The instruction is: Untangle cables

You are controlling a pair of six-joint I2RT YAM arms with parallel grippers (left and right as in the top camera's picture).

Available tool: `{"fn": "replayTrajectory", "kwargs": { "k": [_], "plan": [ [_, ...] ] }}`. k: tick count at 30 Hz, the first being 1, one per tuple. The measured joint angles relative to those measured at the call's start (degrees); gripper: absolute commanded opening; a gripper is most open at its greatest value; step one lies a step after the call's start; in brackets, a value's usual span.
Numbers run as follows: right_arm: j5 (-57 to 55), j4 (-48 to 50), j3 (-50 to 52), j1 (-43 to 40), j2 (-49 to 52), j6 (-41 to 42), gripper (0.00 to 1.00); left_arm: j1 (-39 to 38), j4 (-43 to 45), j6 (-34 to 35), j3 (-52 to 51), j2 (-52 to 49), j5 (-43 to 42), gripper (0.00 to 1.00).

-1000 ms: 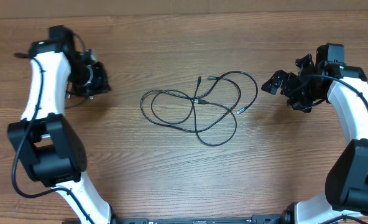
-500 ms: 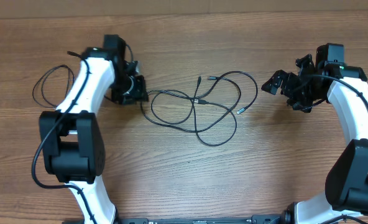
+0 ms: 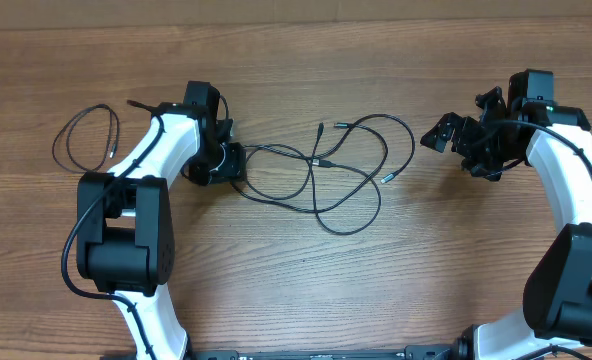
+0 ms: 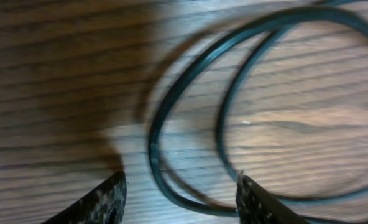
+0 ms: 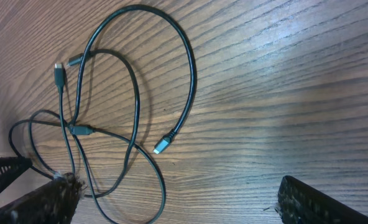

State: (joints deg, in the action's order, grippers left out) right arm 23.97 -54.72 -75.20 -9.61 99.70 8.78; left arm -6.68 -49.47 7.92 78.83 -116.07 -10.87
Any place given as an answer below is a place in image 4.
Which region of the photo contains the thick black USB cable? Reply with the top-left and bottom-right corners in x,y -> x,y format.
147,5 -> 368,224

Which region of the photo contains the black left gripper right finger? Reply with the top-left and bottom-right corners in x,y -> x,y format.
236,174 -> 308,224

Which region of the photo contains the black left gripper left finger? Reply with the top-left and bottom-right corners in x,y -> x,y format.
42,171 -> 127,224

